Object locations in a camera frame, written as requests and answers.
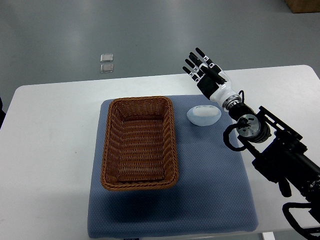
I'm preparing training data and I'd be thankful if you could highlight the lower silver floor plate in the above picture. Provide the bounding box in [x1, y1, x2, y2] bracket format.
[100, 63, 114, 73]

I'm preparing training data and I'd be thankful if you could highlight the blue fabric mat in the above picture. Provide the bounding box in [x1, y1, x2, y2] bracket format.
[87, 95, 258, 239]

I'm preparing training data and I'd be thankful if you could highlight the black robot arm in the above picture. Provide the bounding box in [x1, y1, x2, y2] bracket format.
[222, 91, 320, 240]

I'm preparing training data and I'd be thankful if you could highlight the white table leg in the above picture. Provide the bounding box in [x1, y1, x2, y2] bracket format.
[262, 231, 275, 240]

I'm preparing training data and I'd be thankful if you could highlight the brown wicker basket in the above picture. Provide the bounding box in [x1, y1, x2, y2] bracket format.
[100, 96, 179, 191]

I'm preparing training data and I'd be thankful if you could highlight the upper silver floor plate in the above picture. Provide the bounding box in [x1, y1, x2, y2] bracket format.
[100, 53, 114, 63]

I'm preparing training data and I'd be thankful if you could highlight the silver floor plate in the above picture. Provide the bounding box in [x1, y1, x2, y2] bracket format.
[100, 63, 114, 73]
[100, 53, 114, 63]

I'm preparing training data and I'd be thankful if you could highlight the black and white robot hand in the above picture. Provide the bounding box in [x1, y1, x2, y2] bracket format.
[182, 47, 241, 112]

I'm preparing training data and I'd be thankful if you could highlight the light blue oval toy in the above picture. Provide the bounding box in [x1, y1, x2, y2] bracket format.
[186, 105, 222, 127]

